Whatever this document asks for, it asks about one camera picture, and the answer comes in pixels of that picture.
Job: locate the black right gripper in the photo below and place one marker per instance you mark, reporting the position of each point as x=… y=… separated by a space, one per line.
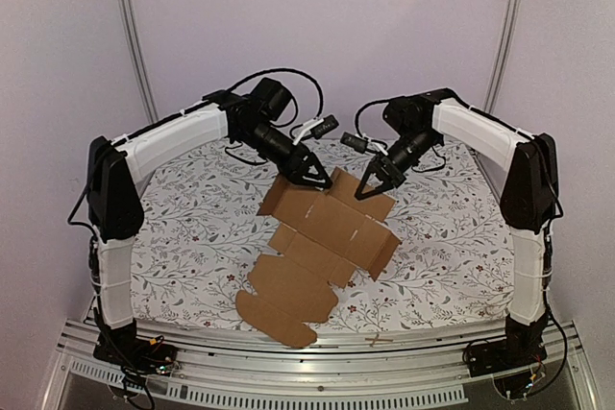
x=387 y=170

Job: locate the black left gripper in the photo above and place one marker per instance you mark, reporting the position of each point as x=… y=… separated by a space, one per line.
x=295 y=168

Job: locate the brown cardboard box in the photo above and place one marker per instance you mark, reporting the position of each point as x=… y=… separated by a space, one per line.
x=323 y=237

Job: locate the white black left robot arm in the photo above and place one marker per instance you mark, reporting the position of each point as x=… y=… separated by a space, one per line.
x=116 y=167

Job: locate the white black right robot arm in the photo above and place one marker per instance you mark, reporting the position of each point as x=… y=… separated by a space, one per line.
x=529 y=202

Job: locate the floral patterned table mat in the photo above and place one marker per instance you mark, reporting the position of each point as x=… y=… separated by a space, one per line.
x=202 y=235

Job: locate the small wooden cross stick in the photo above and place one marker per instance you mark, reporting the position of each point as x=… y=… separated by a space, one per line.
x=377 y=339

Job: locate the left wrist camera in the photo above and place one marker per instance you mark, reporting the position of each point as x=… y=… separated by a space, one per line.
x=315 y=129

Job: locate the aluminium front rail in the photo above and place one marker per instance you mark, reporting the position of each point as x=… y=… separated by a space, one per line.
x=420 y=369

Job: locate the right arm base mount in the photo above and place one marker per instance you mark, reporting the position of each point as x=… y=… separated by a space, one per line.
x=516 y=372

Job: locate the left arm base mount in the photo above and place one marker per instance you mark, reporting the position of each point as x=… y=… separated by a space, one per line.
x=123 y=348

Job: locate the right aluminium frame post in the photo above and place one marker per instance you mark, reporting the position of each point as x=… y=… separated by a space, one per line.
x=511 y=11

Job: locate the aluminium frame post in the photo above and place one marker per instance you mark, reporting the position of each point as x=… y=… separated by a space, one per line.
x=511 y=11
x=128 y=19

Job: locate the left aluminium frame post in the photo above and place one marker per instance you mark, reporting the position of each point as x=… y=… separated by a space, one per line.
x=128 y=19

